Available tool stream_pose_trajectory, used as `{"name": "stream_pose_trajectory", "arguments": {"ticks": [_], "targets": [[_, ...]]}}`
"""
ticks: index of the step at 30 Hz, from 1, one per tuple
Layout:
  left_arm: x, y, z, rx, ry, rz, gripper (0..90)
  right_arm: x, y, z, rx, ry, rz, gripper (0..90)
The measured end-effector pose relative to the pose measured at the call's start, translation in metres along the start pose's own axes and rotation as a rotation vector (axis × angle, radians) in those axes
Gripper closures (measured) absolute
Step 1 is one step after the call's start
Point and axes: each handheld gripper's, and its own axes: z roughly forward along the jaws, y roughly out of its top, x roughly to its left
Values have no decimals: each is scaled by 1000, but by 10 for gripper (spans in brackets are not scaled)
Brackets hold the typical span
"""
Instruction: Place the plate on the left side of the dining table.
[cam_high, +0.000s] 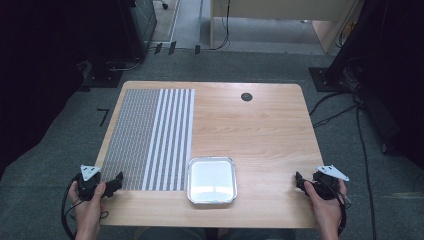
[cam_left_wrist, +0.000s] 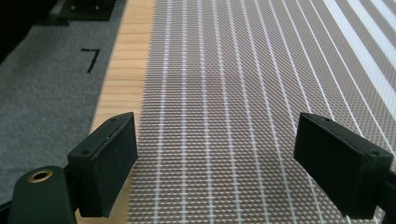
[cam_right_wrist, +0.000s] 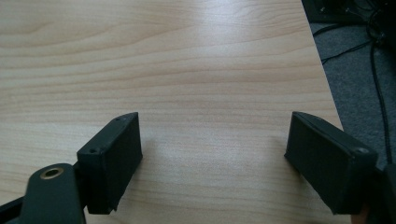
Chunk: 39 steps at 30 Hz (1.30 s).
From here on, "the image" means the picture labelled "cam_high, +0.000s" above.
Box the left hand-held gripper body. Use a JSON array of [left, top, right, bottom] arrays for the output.
[[76, 164, 108, 202]]

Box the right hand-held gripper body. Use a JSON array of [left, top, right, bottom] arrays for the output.
[[311, 164, 351, 201]]

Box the person's left hand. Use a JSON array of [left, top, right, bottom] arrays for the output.
[[67, 181, 108, 231]]

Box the person's right hand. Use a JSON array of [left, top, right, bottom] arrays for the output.
[[302, 179, 348, 232]]

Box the grey striped placemat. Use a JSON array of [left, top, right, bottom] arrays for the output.
[[99, 88, 196, 192]]

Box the black stand base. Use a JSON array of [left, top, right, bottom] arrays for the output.
[[308, 66, 354, 93], [78, 59, 125, 93]]

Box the dark cabinet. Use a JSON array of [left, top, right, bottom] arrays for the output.
[[119, 0, 158, 62]]

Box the light wooden desk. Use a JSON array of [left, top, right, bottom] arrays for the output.
[[209, 0, 365, 55]]

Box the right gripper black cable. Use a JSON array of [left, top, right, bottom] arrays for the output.
[[313, 173, 353, 238]]

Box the long black floor cable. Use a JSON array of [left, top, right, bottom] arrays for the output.
[[355, 96, 378, 240]]

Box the black hanging cable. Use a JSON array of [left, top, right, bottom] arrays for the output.
[[210, 0, 232, 52]]

